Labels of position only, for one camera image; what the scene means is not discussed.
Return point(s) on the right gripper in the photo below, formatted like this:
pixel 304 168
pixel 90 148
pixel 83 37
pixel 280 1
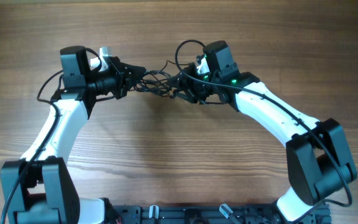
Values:
pixel 186 83

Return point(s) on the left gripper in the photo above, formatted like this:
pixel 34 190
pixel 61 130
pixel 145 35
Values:
pixel 122 71

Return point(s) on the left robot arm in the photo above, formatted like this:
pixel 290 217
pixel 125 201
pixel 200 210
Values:
pixel 37 187

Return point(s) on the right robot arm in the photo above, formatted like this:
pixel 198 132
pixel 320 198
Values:
pixel 319 160

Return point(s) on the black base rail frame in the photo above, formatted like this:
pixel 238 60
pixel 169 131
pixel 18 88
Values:
pixel 194 214

